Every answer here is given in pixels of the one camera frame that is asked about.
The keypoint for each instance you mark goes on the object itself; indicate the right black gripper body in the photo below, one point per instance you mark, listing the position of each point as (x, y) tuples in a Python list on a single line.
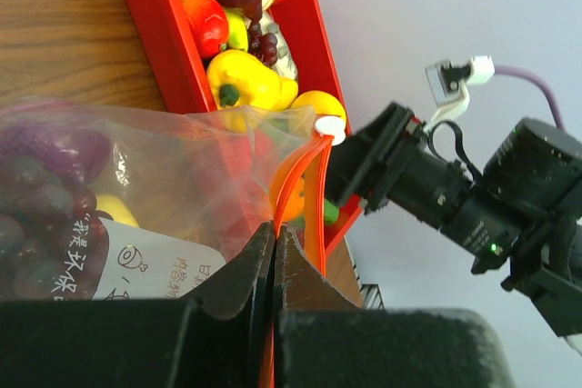
[(522, 209)]

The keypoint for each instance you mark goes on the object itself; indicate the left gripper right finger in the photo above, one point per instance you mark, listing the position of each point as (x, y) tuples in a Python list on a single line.
[(323, 340)]

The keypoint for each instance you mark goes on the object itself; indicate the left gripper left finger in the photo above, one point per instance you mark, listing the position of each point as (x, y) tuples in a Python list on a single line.
[(213, 336)]

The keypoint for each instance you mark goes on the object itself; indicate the clear zip top bag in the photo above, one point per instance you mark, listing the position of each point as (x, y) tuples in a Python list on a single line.
[(198, 191)]

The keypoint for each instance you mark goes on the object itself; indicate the purple grape bunch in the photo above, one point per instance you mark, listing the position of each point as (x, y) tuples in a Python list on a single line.
[(54, 243)]

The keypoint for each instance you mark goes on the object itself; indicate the purple onion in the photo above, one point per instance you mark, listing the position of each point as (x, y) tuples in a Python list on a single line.
[(78, 154)]

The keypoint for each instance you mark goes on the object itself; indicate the green bell pepper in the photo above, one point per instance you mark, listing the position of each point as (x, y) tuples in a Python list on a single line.
[(331, 213)]

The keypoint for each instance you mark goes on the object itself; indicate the orange fruit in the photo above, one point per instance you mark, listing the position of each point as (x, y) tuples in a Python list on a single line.
[(295, 202)]

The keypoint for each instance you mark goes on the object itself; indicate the red plastic fruit tray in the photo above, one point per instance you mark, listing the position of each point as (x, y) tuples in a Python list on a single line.
[(181, 78)]

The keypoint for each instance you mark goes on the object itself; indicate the yellow peach top left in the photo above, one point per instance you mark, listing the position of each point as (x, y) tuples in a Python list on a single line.
[(310, 105)]

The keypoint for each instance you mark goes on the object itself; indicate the orange yellow mango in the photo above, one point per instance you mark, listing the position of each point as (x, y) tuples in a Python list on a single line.
[(208, 25)]

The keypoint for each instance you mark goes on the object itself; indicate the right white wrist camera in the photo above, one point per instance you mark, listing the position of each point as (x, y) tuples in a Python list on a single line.
[(449, 85)]

